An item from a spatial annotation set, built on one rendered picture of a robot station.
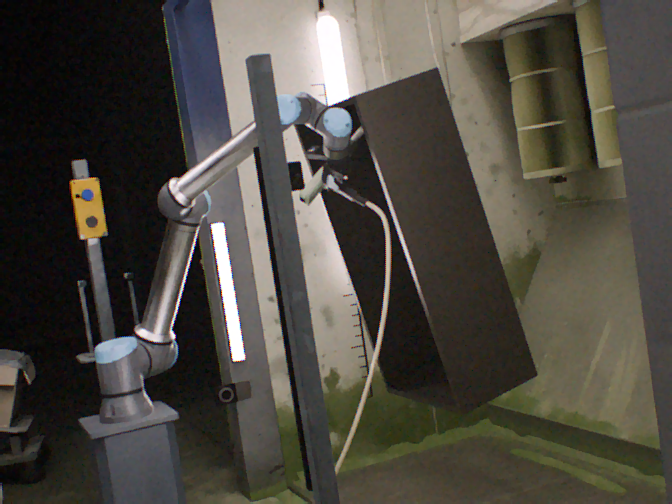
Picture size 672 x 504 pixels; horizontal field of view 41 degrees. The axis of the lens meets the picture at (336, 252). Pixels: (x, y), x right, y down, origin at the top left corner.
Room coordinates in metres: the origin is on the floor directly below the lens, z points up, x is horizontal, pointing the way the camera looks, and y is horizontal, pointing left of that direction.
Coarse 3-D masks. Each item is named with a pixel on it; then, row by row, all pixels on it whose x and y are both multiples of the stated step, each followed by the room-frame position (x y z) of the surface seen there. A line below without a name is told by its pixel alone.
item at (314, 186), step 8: (360, 128) 3.30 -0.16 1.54; (352, 136) 3.29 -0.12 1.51; (360, 136) 3.29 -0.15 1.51; (352, 144) 3.25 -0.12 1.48; (352, 152) 3.26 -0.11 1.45; (320, 168) 3.19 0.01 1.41; (320, 176) 3.16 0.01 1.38; (312, 184) 3.14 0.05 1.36; (320, 184) 3.15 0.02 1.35; (344, 184) 3.16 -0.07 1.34; (304, 192) 3.12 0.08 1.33; (312, 192) 3.13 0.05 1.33; (344, 192) 3.14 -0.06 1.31; (352, 192) 3.14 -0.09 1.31; (304, 200) 3.13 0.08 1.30; (312, 200) 3.15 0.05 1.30; (352, 200) 3.15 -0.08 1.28; (360, 200) 3.13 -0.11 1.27; (368, 200) 3.13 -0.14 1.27
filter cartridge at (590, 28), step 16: (576, 0) 3.76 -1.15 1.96; (592, 0) 3.68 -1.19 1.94; (576, 16) 3.81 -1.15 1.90; (592, 16) 3.70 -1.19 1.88; (592, 32) 3.70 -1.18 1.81; (592, 48) 3.72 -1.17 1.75; (592, 64) 3.74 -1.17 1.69; (592, 80) 3.74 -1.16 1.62; (608, 80) 3.67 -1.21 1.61; (592, 96) 3.76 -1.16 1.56; (608, 96) 3.68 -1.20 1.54; (592, 112) 3.79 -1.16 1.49; (608, 112) 3.69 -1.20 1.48; (608, 128) 3.70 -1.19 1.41; (608, 144) 3.71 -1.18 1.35; (608, 160) 3.71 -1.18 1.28
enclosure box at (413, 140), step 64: (384, 128) 3.10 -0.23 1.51; (448, 128) 3.20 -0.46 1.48; (320, 192) 3.64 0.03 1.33; (384, 192) 3.11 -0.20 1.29; (448, 192) 3.19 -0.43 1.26; (384, 256) 3.74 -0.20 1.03; (448, 256) 3.17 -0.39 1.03; (448, 320) 3.16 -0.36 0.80; (512, 320) 3.27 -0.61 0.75; (448, 384) 3.54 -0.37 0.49; (512, 384) 3.25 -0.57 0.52
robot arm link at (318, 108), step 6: (306, 96) 2.93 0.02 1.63; (312, 102) 2.90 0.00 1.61; (318, 102) 2.93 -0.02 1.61; (312, 108) 2.89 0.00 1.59; (318, 108) 2.91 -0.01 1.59; (324, 108) 2.92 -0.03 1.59; (312, 114) 2.89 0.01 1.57; (318, 114) 2.90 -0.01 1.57; (312, 120) 2.91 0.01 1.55; (318, 120) 2.90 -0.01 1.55; (312, 126) 2.93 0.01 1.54
